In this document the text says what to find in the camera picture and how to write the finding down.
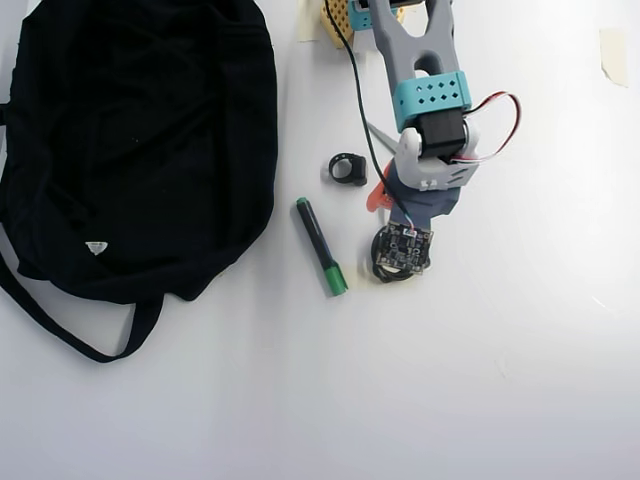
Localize navy gripper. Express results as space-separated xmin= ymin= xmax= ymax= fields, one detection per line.
xmin=366 ymin=167 xmax=460 ymax=232

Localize black braided cable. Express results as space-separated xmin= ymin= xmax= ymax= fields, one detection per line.
xmin=369 ymin=227 xmax=432 ymax=287

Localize yellow perforated robot base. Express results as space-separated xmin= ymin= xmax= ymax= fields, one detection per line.
xmin=319 ymin=0 xmax=407 ymax=51

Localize black cloth bag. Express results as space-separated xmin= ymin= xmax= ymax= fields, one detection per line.
xmin=0 ymin=0 xmax=280 ymax=365

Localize green capped black marker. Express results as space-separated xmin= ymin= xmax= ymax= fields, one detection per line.
xmin=294 ymin=197 xmax=350 ymax=297

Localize black ring strap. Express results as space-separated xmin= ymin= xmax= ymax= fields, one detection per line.
xmin=328 ymin=151 xmax=370 ymax=189

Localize black camera circuit board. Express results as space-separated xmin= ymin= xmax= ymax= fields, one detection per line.
xmin=372 ymin=223 xmax=435 ymax=276

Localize blue handled scissors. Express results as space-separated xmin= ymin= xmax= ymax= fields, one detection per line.
xmin=367 ymin=119 xmax=400 ymax=154

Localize thin black camera wire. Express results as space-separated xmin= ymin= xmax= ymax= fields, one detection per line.
xmin=332 ymin=0 xmax=412 ymax=227

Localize red white servo wire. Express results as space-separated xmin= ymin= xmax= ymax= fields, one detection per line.
xmin=452 ymin=91 xmax=521 ymax=164

